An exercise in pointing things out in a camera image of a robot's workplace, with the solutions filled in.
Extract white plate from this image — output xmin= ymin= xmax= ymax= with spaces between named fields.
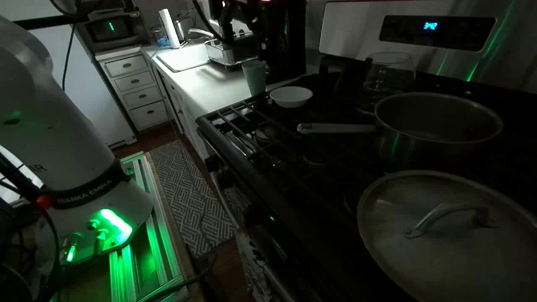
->
xmin=270 ymin=85 xmax=314 ymax=109

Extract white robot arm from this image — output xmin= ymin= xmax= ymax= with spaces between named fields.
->
xmin=0 ymin=18 xmax=153 ymax=302

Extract black gas stove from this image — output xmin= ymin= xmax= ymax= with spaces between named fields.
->
xmin=198 ymin=0 xmax=537 ymax=302

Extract pale green mug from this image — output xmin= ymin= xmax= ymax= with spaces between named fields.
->
xmin=242 ymin=60 xmax=267 ymax=95

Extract grey patterned floor rug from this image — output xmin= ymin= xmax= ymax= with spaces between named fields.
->
xmin=149 ymin=141 xmax=235 ymax=258

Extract white drawer cabinet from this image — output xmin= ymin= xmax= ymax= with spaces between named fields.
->
xmin=96 ymin=47 xmax=168 ymax=131

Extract paper towel roll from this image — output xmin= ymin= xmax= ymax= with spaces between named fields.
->
xmin=160 ymin=8 xmax=181 ymax=48

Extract black microwave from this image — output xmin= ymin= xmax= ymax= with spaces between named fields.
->
xmin=79 ymin=8 xmax=144 ymax=52

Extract steel pot lid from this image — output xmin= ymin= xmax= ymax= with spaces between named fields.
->
xmin=358 ymin=169 xmax=537 ymax=302

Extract steel saucepan with handle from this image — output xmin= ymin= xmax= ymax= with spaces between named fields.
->
xmin=297 ymin=92 xmax=504 ymax=168

